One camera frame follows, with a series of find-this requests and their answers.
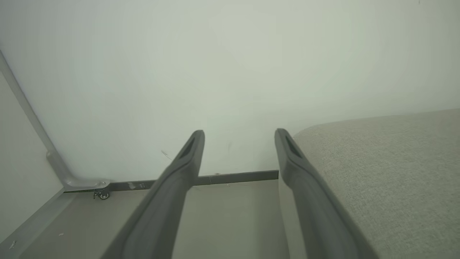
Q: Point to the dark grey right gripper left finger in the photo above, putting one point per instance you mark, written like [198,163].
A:
[161,208]

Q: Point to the grey fabric sofa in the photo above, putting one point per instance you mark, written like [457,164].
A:
[402,180]

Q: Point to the black wall baseboard strip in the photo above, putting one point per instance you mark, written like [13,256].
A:
[233,177]

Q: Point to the small black caster wheel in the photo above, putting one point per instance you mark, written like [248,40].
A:
[103,195]

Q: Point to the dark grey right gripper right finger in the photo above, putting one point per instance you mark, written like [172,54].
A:
[316,216]

